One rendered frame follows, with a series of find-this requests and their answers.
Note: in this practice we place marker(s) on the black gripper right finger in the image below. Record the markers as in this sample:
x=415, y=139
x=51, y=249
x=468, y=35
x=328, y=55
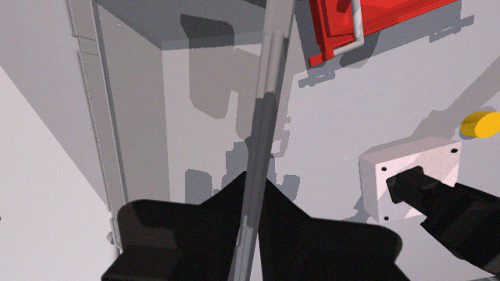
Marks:
x=286, y=233

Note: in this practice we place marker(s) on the yellow short cylinder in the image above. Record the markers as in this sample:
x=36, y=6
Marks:
x=481, y=124

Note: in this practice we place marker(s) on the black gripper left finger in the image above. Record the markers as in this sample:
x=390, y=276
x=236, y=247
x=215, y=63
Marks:
x=211, y=227

